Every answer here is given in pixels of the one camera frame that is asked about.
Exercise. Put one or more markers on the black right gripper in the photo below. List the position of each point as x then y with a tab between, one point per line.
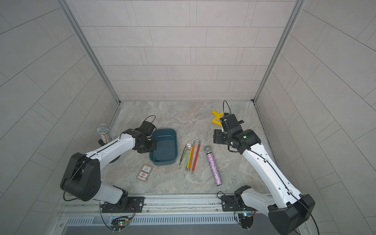
217	136

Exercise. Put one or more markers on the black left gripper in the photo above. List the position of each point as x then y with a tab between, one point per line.
154	147

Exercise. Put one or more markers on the teal plastic storage box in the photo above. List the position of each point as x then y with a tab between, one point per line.
166	151

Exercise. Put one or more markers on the red-handled hex key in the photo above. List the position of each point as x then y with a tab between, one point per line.
198	142

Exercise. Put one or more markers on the bare steel hex key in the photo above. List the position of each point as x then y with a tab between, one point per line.
184	153

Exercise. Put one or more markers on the yellow-handled hex key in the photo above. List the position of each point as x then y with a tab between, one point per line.
188	157

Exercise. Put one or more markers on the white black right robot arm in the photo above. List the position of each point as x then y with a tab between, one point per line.
287	208

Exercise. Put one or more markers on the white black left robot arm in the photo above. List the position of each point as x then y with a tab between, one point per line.
82	177

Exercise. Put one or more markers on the yellow plastic triangle tool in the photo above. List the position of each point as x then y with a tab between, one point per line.
217	117

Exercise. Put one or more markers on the small clear card packet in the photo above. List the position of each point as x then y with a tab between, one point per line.
144	173

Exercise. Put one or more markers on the purple glitter microphone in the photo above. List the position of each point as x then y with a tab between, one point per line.
213	165

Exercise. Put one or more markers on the left green circuit board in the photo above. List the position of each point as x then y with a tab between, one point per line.
119	223

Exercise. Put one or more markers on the green circuit board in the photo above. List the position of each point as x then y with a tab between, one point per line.
119	223
245	220

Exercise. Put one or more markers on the right green circuit board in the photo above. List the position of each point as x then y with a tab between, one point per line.
245	220

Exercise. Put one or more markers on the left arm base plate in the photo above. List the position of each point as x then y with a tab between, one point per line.
133	204

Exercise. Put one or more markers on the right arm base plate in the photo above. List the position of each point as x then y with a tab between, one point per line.
230	204

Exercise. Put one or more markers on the aluminium front rail frame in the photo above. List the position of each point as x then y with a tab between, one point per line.
159	209

